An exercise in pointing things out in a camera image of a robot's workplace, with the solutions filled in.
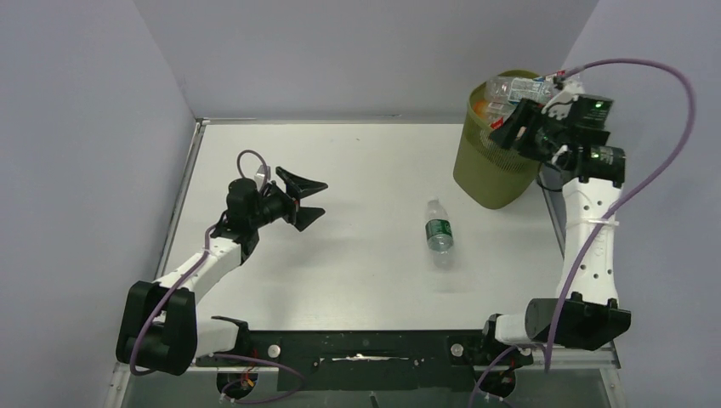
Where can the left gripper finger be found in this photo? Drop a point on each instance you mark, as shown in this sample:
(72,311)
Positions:
(299,187)
(306,216)

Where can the clear bottle red label top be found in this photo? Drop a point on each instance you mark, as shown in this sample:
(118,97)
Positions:
(498,121)

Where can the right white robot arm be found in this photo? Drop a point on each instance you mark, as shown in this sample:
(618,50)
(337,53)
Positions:
(585,312)

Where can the crushed clear bottle white cap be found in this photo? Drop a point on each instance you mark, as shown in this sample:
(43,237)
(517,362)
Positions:
(511,90)

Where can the clear bottle dark green label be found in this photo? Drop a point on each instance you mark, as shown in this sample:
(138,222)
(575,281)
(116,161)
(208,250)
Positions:
(439,235)

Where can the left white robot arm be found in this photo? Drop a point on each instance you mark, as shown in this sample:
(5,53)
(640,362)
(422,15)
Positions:
(160,330)

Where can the green mesh waste bin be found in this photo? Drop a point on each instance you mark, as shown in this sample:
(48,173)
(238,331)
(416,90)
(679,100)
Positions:
(492,176)

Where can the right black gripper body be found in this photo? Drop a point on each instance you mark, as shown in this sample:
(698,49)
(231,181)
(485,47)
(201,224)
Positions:
(546,135)

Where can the orange drink bottle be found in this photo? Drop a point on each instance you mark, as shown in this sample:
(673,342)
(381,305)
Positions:
(482,106)

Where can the clear bottle red label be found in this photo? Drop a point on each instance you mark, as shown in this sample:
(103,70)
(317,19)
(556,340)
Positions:
(498,121)
(555,76)

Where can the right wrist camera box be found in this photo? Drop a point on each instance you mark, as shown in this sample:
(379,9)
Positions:
(560,98)

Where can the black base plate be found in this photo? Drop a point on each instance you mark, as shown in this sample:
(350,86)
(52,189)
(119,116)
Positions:
(381,361)

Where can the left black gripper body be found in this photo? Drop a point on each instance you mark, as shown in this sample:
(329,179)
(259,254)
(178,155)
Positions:
(278,205)

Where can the aluminium frame rail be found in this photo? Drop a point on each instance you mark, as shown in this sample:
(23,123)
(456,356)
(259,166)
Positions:
(576,378)

